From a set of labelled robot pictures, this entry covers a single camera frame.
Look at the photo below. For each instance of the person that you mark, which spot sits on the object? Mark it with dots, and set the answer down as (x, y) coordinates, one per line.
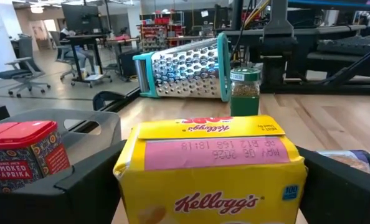
(82, 54)

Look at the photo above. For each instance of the black aluminium rig frame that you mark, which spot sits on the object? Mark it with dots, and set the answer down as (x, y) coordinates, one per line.
(328, 88)

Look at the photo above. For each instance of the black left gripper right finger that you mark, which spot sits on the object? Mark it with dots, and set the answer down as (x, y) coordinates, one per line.
(344, 199)

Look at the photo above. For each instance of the dark bottle pink tip lying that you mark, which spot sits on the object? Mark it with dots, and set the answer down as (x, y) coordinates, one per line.
(350, 160)

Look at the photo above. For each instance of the yellow Corn Pops cereal box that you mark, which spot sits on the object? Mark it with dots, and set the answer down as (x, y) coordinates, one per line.
(210, 186)

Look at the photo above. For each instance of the black PC tower blue lights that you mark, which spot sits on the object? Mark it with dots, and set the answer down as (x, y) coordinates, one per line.
(129, 65)

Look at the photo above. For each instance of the smoked paprika tin red lid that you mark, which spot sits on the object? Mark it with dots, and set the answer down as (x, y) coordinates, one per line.
(23, 149)

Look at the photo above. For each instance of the black standing desk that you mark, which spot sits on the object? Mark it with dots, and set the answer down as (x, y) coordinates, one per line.
(77, 62)

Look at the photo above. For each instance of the blue screen monitor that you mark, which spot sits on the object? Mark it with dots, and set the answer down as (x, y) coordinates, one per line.
(328, 2)

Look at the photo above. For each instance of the black desk monitor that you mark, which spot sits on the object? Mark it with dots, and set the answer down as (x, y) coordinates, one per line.
(82, 18)

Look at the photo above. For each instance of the teal steel box grater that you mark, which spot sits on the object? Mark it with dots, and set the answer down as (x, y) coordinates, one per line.
(185, 68)

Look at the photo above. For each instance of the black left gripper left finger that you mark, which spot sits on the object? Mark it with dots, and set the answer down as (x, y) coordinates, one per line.
(63, 205)

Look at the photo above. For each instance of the shelf with red bins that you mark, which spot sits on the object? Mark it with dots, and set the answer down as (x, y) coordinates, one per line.
(160, 34)

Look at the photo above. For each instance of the grey office chair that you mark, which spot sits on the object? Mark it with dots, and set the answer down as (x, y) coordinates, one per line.
(24, 51)

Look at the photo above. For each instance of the black laptop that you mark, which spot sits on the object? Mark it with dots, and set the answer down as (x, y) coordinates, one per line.
(350, 45)

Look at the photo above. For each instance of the green spice jar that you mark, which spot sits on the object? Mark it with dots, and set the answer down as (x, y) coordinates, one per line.
(244, 105)

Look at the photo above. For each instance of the translucent grey plastic bin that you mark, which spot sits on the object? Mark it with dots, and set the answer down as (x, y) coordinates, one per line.
(88, 140)

